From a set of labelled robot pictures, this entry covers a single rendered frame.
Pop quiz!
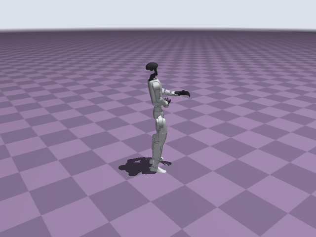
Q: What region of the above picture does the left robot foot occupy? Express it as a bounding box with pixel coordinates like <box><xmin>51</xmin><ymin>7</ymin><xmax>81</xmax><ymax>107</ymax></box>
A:
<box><xmin>149</xmin><ymin>157</ymin><xmax>163</xmax><ymax>164</ymax></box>

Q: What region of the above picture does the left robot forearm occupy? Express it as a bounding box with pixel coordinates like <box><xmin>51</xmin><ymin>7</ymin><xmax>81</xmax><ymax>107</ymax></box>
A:
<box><xmin>164</xmin><ymin>89</ymin><xmax>178</xmax><ymax>96</ymax></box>

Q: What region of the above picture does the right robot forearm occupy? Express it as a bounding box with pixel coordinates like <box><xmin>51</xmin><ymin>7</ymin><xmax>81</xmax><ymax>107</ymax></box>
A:
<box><xmin>159</xmin><ymin>98</ymin><xmax>168</xmax><ymax>108</ymax></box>

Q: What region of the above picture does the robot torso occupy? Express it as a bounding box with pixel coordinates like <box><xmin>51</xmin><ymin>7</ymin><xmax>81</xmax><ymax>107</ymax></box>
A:
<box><xmin>148</xmin><ymin>78</ymin><xmax>163</xmax><ymax>119</ymax></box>

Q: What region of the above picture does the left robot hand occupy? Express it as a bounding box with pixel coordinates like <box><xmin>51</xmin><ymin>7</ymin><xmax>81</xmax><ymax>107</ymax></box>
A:
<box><xmin>174</xmin><ymin>90</ymin><xmax>190</xmax><ymax>97</ymax></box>

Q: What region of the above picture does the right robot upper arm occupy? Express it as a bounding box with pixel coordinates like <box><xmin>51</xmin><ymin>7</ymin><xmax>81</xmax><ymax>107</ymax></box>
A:
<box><xmin>152</xmin><ymin>82</ymin><xmax>161</xmax><ymax>103</ymax></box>

